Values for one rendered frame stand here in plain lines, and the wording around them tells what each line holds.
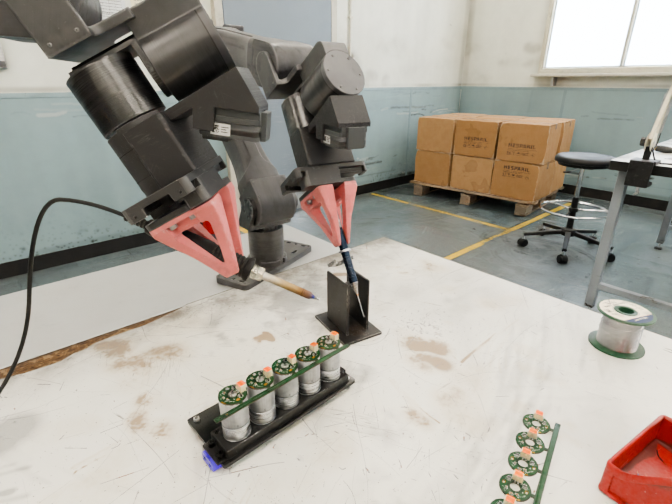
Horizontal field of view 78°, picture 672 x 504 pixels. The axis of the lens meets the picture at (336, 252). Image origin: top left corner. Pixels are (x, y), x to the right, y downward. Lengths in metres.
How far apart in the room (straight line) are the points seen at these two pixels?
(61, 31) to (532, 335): 0.58
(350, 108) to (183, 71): 0.19
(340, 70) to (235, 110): 0.19
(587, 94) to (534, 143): 1.16
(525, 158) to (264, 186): 3.20
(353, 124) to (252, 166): 0.27
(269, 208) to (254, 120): 0.33
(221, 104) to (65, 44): 0.11
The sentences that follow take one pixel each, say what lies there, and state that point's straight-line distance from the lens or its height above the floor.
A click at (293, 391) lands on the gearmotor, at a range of 0.42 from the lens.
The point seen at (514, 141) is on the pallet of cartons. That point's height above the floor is 0.60.
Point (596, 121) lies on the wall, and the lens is 4.71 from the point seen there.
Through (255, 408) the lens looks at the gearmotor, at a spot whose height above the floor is 0.79.
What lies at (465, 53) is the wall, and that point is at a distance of 5.35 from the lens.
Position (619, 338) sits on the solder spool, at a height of 0.77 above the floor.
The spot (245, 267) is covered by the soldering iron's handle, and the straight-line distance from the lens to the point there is 0.40.
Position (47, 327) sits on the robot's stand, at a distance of 0.70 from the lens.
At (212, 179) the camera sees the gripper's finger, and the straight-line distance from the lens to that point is 0.38.
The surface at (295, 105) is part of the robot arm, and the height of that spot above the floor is 1.03.
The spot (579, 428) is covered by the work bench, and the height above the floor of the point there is 0.75.
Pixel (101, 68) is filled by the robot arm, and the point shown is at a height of 1.07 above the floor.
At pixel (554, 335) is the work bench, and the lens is 0.63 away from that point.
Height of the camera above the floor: 1.06
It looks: 23 degrees down
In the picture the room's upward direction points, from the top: straight up
